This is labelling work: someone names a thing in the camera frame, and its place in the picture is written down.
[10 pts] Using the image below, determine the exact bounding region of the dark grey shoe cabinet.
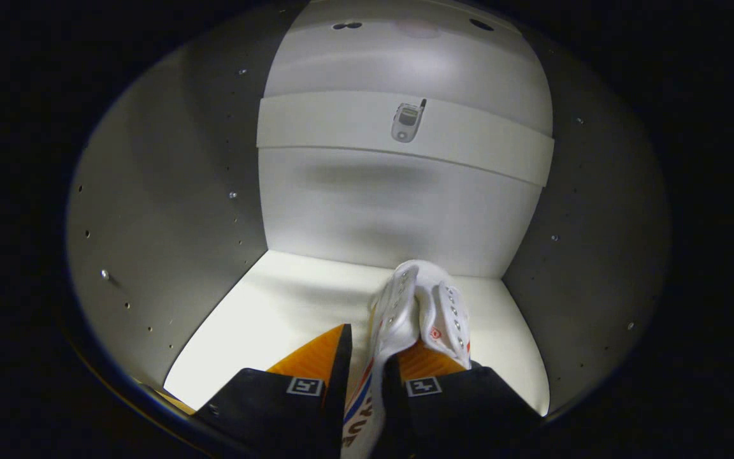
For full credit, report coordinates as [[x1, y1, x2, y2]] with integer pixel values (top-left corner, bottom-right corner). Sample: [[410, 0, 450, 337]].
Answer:
[[64, 0, 670, 423]]

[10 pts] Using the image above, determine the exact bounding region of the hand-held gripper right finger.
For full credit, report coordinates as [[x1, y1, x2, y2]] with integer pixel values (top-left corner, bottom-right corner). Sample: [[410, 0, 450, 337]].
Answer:
[[380, 341, 543, 459]]

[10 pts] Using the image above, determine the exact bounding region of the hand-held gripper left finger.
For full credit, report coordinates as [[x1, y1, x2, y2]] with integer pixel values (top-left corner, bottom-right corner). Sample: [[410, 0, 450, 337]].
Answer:
[[192, 324, 354, 459]]

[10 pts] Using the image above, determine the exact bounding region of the white shoe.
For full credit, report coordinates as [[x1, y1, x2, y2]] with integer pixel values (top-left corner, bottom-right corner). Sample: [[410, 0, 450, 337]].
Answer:
[[342, 259, 473, 459]]

